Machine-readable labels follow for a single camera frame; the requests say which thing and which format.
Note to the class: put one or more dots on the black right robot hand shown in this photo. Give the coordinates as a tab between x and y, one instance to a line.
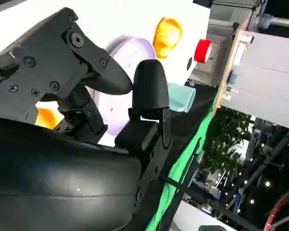
62	173

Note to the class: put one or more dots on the orange and white bread roll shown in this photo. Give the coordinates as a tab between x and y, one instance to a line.
47	118
167	36

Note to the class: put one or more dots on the green cloth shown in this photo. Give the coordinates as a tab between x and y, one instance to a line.
190	149

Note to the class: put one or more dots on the pale green mug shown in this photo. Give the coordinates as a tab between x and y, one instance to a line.
180	98

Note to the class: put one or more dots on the lilac plate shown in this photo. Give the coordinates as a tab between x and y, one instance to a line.
135	50

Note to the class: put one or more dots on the green leafy plant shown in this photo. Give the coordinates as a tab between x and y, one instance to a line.
224	142

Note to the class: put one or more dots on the red tape roll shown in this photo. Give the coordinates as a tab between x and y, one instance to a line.
202	51

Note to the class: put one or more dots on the white cabinet with wooden edge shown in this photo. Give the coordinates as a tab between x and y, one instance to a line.
262	77

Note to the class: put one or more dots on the black metal frame beam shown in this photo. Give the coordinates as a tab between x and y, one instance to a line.
267	163

